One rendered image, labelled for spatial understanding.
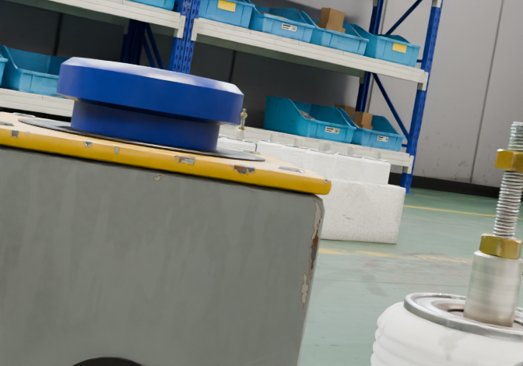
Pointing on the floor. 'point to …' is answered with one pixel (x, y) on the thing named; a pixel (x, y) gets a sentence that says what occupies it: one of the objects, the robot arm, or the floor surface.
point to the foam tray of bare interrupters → (362, 212)
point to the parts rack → (312, 54)
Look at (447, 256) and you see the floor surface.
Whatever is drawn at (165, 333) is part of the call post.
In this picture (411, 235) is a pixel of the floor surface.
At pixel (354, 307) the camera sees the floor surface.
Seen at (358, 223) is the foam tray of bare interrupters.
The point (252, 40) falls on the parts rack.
